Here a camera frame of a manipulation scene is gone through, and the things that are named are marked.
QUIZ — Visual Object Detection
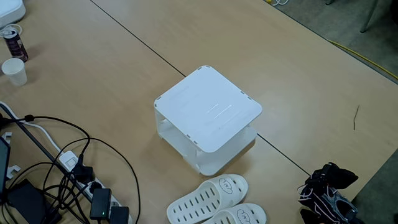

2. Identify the white slipper with dog print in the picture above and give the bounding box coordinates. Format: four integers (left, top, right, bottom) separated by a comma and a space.
166, 173, 249, 224
201, 202, 267, 224

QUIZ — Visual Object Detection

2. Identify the white plastic shoe rack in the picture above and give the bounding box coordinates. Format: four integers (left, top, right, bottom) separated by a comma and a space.
154, 65, 264, 177

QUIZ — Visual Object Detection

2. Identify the grey chair leg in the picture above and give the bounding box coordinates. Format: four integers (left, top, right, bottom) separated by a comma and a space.
359, 0, 382, 34

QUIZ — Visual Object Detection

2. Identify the black power adapter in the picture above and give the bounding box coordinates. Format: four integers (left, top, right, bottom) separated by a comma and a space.
109, 205, 130, 224

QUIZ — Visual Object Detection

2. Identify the black adapter with green light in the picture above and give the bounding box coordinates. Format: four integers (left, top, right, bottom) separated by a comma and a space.
89, 187, 112, 221

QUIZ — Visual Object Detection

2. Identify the black plug charger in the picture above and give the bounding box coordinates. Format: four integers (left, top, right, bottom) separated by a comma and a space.
72, 164, 95, 184

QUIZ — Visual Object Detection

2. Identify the white power strip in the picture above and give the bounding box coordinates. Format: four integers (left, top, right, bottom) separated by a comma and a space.
58, 150, 133, 224

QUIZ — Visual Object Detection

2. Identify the black flat box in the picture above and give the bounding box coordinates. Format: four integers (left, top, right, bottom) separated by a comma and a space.
6, 179, 62, 224

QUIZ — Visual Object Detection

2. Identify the white paper cup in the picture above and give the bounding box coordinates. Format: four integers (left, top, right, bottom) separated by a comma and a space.
1, 57, 28, 87

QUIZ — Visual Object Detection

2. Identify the white flat device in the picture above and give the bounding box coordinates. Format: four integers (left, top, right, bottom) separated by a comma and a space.
0, 0, 27, 29

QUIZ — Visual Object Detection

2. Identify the long black cable loop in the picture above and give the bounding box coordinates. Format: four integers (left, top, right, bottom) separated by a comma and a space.
42, 136, 141, 224

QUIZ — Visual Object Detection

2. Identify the white power strip cable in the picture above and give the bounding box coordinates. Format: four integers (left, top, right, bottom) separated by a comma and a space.
0, 101, 63, 154

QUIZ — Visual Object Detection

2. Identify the black cable with ferrite bead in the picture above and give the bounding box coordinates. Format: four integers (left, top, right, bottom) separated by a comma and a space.
0, 114, 91, 167

